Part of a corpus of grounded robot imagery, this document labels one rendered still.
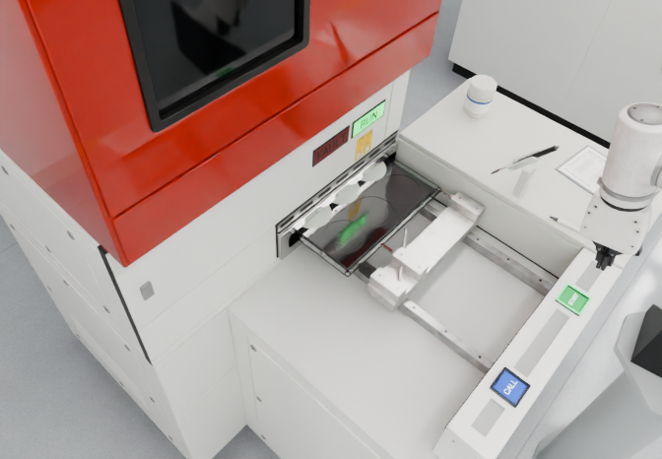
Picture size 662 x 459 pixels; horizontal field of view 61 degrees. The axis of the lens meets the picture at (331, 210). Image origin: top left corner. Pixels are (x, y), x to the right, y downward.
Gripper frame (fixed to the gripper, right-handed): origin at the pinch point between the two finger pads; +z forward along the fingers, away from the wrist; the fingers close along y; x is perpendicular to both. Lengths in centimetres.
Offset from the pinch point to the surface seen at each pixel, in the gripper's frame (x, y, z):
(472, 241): 8.1, -32.0, 21.0
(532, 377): -21.2, -1.5, 15.6
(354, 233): -14, -51, 11
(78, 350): -67, -146, 83
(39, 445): -95, -126, 87
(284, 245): -28, -60, 9
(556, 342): -11.3, -1.6, 15.5
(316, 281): -26, -53, 19
